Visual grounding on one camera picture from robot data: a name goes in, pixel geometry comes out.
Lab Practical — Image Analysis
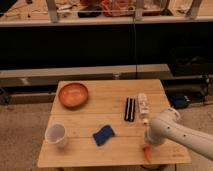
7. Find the black rectangular case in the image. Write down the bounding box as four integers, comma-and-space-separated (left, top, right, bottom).
124, 98, 135, 122

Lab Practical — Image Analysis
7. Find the blue sponge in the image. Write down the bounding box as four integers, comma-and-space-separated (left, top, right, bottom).
93, 125, 115, 146

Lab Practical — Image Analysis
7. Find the orange wooden bowl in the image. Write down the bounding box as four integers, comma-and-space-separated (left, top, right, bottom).
58, 82, 88, 108

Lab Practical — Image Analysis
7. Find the wooden table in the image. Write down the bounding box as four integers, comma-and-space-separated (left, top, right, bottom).
38, 79, 190, 168

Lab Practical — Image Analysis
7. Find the white tube bottle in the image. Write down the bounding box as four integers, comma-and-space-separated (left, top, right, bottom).
138, 93, 149, 125

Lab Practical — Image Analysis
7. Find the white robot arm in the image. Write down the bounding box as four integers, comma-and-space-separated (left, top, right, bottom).
145, 108, 213, 161

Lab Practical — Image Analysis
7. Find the dark bag on floor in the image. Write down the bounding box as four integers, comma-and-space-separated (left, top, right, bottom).
171, 94, 189, 109

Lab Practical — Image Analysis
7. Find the white plastic cup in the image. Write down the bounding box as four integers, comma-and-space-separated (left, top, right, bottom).
45, 124, 67, 148

